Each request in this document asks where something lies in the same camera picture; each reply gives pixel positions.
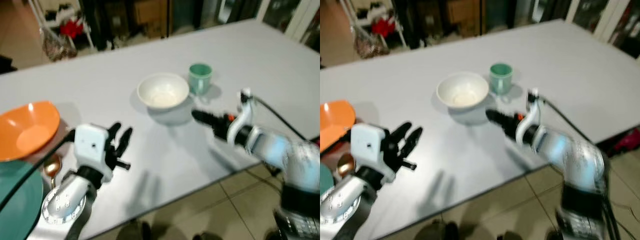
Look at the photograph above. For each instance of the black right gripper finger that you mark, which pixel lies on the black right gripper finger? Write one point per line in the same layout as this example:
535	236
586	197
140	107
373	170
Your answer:
502	125
204	116
210	125
497	116

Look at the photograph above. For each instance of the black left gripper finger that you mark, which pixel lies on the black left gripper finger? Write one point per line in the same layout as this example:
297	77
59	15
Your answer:
125	141
412	141
114	132
400	134

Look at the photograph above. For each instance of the orange plate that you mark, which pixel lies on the orange plate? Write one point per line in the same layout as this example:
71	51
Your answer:
27	130
332	125

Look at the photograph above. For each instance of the teal plate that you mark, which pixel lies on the teal plate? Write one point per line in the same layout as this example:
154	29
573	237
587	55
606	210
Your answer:
325	182
20	215

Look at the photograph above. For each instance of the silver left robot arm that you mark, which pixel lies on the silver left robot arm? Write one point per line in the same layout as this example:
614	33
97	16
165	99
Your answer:
345	205
65	205

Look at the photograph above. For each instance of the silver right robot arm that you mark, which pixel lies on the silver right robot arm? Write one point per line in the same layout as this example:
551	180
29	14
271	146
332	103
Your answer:
575	155
290	155

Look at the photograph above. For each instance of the green cup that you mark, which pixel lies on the green cup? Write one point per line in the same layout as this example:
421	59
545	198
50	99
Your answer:
501	77
200	77

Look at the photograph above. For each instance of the white bowl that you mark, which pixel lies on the white bowl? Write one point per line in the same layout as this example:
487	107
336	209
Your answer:
162	92
462	92

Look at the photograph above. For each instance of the copper spoon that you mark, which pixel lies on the copper spoon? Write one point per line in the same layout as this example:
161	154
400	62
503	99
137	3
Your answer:
52	166
345	165

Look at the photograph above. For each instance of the dark left robot foot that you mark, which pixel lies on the dark left robot foot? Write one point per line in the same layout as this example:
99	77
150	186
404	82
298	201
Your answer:
435	231
132	231

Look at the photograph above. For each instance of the dark robot foot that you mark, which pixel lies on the dark robot foot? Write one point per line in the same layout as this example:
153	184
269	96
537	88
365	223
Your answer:
132	231
435	231
202	236
507	236

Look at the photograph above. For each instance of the patterned bag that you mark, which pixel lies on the patterned bag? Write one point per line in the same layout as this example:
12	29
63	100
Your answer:
57	47
370	46

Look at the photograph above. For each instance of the white shelf rack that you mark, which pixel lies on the white shelf rack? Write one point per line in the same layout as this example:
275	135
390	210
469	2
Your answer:
402	27
89	30

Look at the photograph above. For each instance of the red cloth item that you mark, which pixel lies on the red cloth item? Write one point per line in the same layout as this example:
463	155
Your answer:
71	27
384	26

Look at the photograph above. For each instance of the brown cardboard box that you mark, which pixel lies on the brown cardboard box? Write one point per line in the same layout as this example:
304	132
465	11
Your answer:
150	12
462	12

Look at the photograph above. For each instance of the dark right robot foot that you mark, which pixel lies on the dark right robot foot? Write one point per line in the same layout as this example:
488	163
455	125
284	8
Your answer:
202	236
507	236

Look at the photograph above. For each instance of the pink item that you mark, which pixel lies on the pink item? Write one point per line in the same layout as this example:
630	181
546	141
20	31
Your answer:
625	141

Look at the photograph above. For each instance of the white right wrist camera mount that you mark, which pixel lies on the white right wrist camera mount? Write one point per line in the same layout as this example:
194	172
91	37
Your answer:
529	122
239	125

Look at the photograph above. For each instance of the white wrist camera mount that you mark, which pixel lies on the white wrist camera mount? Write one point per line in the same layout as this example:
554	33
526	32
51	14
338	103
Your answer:
239	125
92	145
369	145
529	122

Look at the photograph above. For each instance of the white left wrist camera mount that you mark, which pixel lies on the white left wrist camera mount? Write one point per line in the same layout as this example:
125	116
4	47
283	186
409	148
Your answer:
369	145
92	145

